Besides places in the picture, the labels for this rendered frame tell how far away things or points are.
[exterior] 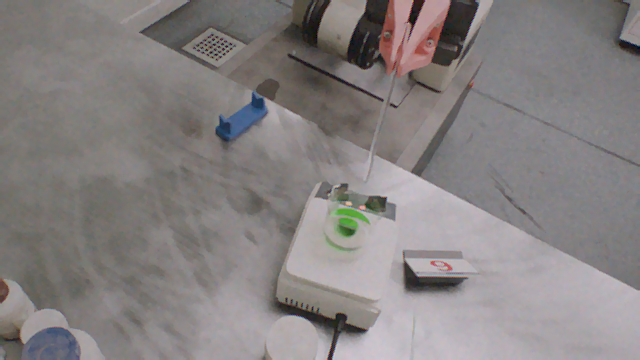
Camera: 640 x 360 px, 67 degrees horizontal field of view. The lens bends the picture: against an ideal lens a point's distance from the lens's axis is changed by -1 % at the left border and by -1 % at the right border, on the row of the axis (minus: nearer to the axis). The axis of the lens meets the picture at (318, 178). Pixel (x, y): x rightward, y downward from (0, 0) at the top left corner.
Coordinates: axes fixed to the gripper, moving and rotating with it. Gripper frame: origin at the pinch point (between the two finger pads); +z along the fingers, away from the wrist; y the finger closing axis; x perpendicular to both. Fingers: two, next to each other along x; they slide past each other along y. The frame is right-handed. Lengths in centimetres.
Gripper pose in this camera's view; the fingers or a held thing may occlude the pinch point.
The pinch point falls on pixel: (396, 64)
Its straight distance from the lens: 42.9
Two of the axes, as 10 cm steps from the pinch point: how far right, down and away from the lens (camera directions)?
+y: 9.4, 3.2, -1.4
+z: -3.3, 7.1, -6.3
